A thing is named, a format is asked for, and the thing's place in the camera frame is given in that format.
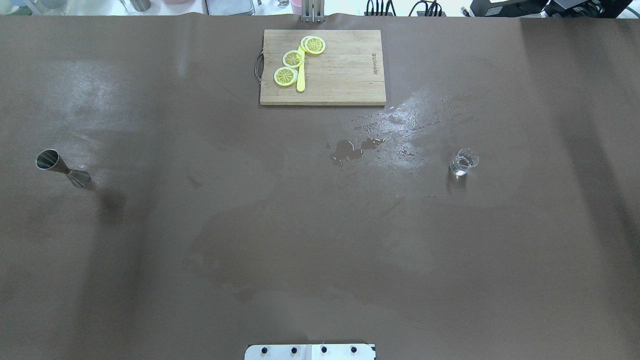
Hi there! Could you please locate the small glass measuring cup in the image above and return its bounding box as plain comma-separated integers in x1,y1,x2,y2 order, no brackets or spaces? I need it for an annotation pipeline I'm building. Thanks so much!
449,148,479,178

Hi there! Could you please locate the steel jigger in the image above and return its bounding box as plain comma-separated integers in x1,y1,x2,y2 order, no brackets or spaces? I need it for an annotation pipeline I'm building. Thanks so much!
36,149,91,188

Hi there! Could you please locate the wooden cutting board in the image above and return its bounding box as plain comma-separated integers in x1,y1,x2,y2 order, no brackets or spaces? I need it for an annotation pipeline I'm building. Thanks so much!
259,29,387,106

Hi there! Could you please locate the lemon slice middle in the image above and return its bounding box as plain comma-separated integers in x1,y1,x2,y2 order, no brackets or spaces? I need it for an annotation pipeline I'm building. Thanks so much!
282,49,306,69

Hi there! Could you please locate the metal tray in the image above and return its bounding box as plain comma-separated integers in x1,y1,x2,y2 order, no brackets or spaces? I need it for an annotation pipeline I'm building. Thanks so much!
205,0,255,16

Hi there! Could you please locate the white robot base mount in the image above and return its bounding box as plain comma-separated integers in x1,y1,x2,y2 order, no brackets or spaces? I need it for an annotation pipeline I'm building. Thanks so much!
244,342,377,360

